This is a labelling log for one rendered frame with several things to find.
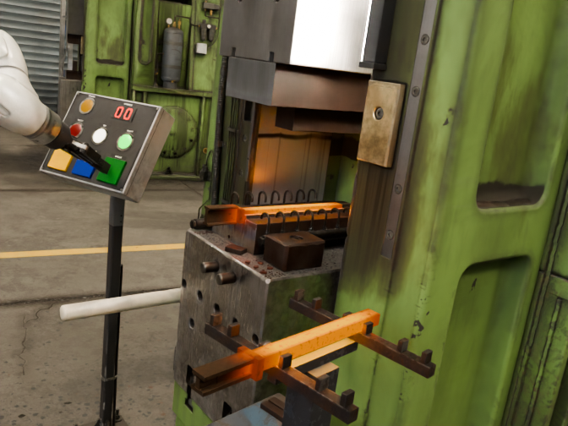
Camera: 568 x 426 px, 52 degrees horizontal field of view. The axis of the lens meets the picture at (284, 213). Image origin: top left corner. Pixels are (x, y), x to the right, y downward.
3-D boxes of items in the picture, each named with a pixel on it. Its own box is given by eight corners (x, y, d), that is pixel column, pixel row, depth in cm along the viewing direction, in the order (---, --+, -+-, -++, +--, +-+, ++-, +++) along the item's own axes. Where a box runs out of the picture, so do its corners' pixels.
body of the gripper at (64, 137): (30, 140, 146) (55, 156, 154) (54, 146, 142) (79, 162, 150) (43, 114, 147) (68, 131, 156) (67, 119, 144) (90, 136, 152)
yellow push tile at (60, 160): (64, 170, 173) (75, 148, 175) (46, 165, 176) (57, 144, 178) (68, 172, 175) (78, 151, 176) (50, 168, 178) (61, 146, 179)
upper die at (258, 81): (270, 106, 131) (275, 62, 129) (225, 95, 146) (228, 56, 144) (397, 114, 157) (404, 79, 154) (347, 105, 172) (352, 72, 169)
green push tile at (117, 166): (115, 185, 164) (125, 160, 166) (95, 179, 168) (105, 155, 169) (118, 187, 166) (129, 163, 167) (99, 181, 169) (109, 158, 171)
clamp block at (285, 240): (283, 272, 131) (286, 245, 129) (261, 259, 137) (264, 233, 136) (324, 266, 138) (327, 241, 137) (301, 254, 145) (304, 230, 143)
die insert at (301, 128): (292, 131, 142) (295, 106, 140) (274, 126, 147) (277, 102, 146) (379, 134, 160) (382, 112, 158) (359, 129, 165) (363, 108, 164)
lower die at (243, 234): (253, 254, 140) (257, 221, 138) (211, 230, 155) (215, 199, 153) (376, 240, 165) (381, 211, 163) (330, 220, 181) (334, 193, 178)
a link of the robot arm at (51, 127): (36, 139, 137) (54, 150, 142) (53, 105, 139) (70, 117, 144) (10, 133, 141) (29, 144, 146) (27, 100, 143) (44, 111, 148)
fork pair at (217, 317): (230, 337, 96) (232, 326, 95) (209, 324, 99) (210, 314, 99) (321, 308, 112) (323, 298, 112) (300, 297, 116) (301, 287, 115)
